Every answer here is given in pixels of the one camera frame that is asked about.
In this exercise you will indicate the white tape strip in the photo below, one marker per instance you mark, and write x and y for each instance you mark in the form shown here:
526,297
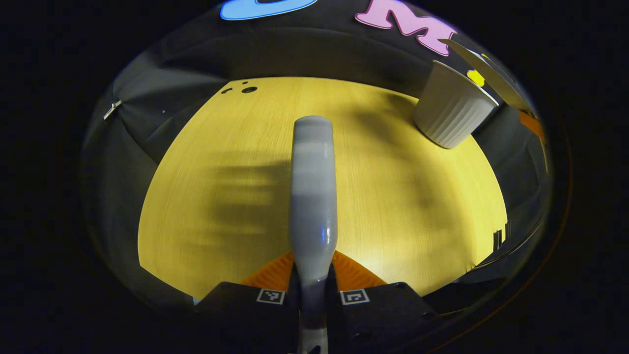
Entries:
112,109

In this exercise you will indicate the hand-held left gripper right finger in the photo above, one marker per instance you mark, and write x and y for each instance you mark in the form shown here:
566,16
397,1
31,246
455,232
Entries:
388,307

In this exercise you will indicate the grey plastic dustpan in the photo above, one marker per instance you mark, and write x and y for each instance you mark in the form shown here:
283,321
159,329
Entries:
501,86

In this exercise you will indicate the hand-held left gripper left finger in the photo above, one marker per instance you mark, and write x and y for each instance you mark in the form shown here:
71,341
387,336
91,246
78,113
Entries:
236,307

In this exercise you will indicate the small grey broom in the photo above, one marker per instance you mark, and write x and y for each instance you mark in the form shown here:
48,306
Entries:
313,196

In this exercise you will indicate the white ribbed garbage bin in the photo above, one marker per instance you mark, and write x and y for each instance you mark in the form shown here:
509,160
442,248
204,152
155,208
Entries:
449,108

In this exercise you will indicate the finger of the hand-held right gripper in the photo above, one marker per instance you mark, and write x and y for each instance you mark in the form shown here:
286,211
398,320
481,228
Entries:
531,124

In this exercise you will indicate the wooden desktop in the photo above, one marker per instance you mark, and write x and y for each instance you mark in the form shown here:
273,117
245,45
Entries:
221,147

